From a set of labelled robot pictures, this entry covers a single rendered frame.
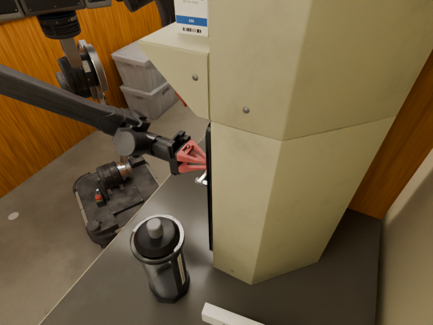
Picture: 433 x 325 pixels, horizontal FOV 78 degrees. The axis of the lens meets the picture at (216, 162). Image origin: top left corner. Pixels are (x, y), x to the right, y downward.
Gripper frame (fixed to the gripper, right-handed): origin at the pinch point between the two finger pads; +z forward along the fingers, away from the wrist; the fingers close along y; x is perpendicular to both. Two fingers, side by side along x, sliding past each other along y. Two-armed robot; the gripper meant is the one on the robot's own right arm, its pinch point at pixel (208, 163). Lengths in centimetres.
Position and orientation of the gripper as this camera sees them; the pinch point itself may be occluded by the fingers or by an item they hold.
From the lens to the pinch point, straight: 64.7
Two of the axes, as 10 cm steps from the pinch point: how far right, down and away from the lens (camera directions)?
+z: 9.0, 3.0, -3.1
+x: 4.4, -6.1, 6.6
